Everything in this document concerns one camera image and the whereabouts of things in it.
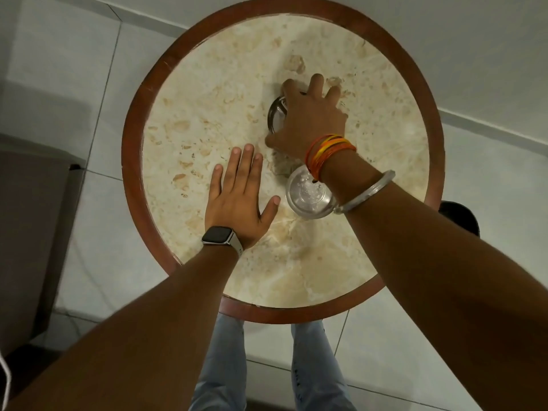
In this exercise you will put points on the person's left middle finger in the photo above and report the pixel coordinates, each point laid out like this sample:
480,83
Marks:
245,166

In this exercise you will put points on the person's right middle finger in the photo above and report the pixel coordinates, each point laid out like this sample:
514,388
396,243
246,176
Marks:
317,86

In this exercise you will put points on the steel tumbler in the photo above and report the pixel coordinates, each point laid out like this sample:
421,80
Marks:
276,115

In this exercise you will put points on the person's left hand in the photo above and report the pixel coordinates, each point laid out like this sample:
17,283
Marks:
235,207

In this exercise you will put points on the black object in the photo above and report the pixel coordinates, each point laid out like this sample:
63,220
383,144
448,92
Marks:
460,216

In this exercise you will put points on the grey smart watch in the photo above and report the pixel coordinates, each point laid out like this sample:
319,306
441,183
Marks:
220,236

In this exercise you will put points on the light blue jeans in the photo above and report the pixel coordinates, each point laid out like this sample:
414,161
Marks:
317,372

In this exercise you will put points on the person's right thumb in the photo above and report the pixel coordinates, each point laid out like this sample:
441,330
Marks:
275,140

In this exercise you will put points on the silver metal bangle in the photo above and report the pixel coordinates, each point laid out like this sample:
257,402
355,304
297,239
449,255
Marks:
368,192

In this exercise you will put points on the brown wooden cabinet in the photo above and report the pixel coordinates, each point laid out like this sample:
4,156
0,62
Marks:
30,235

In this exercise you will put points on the person's right forearm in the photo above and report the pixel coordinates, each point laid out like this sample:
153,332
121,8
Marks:
449,286

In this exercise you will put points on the person's right hand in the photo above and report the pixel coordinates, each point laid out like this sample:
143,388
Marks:
310,121

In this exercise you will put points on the person's left forearm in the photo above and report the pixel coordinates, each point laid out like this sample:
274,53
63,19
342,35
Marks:
141,338

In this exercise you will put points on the person's left thumb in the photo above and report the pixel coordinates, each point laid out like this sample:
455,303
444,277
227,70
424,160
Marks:
269,209

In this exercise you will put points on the orange and yellow thread wristband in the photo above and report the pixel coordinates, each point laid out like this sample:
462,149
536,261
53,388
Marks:
327,151

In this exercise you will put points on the person's left little finger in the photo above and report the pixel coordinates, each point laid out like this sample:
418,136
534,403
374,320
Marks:
216,179

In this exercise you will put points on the round wood-rimmed marble table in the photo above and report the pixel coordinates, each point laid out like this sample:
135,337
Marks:
222,98

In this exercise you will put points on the clear drinking glass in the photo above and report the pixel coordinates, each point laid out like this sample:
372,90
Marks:
306,196

